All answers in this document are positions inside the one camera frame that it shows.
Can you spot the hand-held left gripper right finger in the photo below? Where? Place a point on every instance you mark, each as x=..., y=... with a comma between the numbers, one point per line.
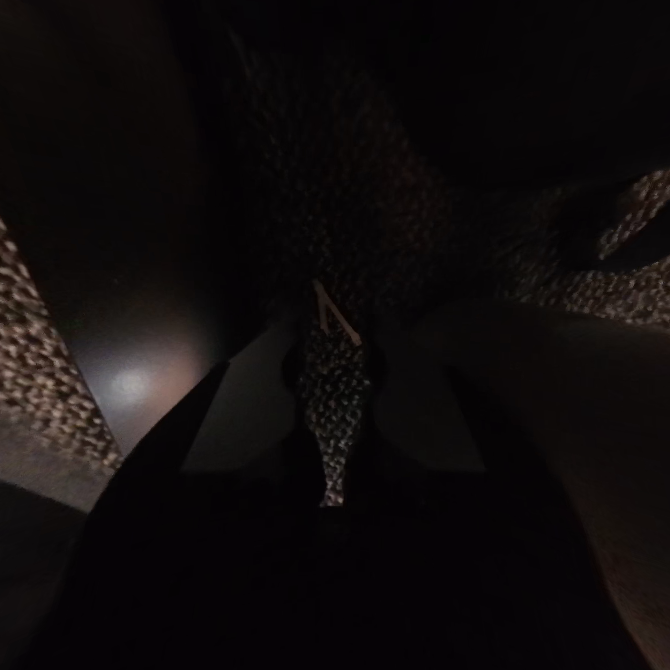
x=424, y=418

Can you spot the speckled dark cloth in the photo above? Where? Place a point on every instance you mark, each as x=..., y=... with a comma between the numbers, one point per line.
x=335, y=398

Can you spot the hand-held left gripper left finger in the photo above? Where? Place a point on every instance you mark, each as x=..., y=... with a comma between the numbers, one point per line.
x=235, y=418

